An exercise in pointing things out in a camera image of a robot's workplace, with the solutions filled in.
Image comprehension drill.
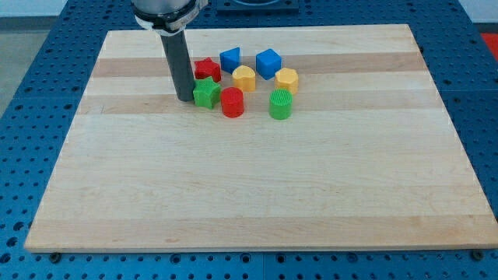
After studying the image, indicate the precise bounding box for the yellow heart block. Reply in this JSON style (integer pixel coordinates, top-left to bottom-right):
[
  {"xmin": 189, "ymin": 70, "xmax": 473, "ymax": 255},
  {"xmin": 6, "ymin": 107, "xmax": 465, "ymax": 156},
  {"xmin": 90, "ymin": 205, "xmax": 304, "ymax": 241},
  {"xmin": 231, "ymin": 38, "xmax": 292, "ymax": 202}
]
[{"xmin": 232, "ymin": 65, "xmax": 256, "ymax": 92}]

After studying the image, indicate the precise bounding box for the red cylinder block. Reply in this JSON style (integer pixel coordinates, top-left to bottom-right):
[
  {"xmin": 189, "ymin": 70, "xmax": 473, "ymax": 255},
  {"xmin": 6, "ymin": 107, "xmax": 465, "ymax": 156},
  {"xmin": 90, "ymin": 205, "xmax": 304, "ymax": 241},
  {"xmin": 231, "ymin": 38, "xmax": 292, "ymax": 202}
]
[{"xmin": 220, "ymin": 87, "xmax": 244, "ymax": 118}]

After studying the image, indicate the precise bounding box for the blue cube block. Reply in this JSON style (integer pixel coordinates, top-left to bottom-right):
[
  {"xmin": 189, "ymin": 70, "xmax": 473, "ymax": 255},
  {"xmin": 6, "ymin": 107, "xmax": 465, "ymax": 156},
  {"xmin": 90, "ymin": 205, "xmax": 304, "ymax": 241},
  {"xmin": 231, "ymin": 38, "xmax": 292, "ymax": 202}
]
[{"xmin": 255, "ymin": 48, "xmax": 282, "ymax": 80}]

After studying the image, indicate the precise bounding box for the green cylinder block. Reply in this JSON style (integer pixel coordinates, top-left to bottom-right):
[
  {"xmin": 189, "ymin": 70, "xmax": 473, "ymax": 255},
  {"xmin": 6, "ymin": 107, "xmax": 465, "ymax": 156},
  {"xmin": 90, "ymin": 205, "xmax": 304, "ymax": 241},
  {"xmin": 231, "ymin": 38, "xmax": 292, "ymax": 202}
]
[{"xmin": 268, "ymin": 89, "xmax": 293, "ymax": 120}]

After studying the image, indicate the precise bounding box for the yellow pentagon block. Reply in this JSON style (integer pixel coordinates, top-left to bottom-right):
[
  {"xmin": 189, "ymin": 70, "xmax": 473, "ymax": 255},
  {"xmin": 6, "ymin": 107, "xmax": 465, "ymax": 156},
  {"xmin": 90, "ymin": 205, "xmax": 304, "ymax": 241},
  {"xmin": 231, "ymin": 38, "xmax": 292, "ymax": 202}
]
[{"xmin": 275, "ymin": 68, "xmax": 299, "ymax": 95}]

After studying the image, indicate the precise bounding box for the red star block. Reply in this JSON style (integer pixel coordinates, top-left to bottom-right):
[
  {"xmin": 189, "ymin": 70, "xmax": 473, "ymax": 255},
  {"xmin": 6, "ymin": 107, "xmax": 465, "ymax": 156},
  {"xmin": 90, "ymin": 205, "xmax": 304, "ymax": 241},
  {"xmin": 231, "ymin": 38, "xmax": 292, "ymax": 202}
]
[{"xmin": 194, "ymin": 58, "xmax": 222, "ymax": 82}]

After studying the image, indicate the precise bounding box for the wooden board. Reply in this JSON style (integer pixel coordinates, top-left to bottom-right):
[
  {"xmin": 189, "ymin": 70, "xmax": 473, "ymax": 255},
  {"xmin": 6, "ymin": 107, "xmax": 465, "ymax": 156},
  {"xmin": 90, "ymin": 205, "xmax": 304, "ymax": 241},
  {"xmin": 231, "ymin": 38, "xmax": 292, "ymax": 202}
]
[{"xmin": 25, "ymin": 24, "xmax": 497, "ymax": 253}]

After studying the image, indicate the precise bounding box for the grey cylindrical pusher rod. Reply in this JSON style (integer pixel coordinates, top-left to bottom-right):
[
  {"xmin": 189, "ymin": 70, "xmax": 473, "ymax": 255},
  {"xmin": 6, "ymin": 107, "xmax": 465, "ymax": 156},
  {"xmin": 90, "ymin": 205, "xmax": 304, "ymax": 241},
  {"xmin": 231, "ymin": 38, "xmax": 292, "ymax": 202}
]
[{"xmin": 161, "ymin": 31, "xmax": 195, "ymax": 102}]

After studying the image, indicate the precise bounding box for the green star block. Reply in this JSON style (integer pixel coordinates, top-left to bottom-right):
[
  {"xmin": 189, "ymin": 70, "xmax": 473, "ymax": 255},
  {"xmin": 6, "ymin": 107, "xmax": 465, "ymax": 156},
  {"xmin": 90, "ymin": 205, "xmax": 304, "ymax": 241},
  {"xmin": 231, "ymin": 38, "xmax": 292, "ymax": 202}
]
[{"xmin": 193, "ymin": 77, "xmax": 221, "ymax": 109}]

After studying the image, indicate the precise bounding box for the blue triangle block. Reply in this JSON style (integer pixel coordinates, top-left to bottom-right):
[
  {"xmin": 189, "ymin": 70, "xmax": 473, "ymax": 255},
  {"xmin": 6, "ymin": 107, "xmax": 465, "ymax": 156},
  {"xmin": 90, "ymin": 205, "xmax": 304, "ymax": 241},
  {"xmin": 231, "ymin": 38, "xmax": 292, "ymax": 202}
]
[{"xmin": 219, "ymin": 47, "xmax": 240, "ymax": 74}]

